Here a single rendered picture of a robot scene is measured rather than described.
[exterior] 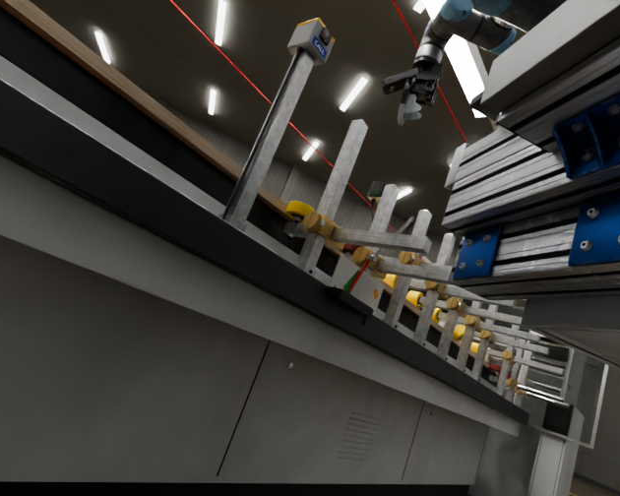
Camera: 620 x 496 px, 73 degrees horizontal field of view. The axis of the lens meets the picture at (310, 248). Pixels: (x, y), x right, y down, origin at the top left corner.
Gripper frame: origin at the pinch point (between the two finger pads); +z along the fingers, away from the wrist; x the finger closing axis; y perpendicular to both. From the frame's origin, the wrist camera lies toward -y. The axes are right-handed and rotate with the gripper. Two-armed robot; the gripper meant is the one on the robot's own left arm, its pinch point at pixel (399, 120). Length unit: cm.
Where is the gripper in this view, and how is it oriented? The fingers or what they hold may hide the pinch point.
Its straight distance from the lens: 128.3
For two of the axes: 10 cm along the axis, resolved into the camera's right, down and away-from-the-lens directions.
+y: 9.0, 2.5, -3.5
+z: -3.5, 9.1, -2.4
